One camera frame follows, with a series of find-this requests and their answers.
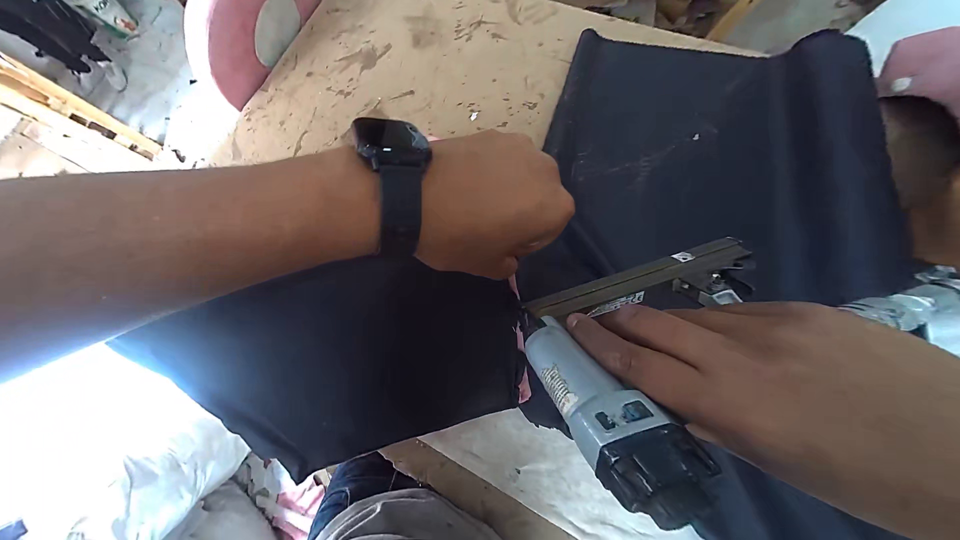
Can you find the grey pneumatic staple gun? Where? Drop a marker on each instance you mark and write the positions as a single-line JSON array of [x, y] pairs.
[[592, 390]]

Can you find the black cloth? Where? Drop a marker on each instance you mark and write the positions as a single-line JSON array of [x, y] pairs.
[[52, 34]]

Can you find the pink fabric edge strip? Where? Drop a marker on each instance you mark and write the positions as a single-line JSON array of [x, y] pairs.
[[523, 386]]

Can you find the pink white curved panel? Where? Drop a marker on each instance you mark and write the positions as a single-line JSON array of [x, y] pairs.
[[229, 52]]

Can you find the person's legs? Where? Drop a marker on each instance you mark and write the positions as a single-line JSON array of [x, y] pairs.
[[356, 480]]

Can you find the person's left thumb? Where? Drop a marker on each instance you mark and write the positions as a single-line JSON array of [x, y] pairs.
[[499, 267]]

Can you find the crumpled pink cloth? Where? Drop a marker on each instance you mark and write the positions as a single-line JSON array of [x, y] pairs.
[[301, 504]]

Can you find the person's right index finger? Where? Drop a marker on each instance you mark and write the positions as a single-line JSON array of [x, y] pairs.
[[626, 360]]

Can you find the person's left fingers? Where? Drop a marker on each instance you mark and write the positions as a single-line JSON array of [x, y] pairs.
[[553, 206]]

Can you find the wooden pallet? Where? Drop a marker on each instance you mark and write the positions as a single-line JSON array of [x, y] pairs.
[[75, 112]]

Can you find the person's right middle finger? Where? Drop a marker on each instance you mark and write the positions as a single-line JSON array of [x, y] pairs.
[[660, 330]]

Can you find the stained wooden board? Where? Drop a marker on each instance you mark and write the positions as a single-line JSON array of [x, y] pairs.
[[420, 67]]

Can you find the person's right forearm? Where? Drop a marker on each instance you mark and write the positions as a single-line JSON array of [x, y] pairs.
[[934, 435]]

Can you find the white sack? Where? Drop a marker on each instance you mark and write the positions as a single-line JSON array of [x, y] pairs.
[[112, 450]]

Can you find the dark navy fabric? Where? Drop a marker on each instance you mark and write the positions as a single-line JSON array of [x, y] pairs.
[[697, 150], [360, 360]]

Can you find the person's right hand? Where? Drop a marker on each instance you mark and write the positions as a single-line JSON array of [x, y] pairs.
[[765, 382]]

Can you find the person's left hand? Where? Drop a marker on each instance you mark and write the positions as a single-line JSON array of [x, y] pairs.
[[480, 199]]

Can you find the person's body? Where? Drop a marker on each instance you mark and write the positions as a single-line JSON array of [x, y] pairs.
[[412, 517]]

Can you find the crumpled clear plastic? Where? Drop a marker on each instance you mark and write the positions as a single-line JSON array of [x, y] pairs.
[[919, 304]]

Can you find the person's left forearm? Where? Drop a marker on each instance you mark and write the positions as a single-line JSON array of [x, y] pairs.
[[195, 232]]

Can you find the white green printed bag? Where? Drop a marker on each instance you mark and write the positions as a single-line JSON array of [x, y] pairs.
[[112, 16]]

